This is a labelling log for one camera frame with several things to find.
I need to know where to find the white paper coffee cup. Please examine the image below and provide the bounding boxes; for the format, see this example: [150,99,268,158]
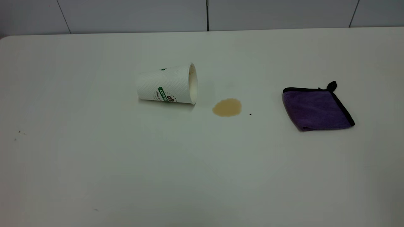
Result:
[136,62,199,105]

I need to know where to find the purple cloth with black trim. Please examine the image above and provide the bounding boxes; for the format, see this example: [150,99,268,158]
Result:
[282,81,356,132]

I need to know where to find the brown coffee spill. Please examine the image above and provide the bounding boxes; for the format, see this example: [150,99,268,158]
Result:
[212,98,242,118]

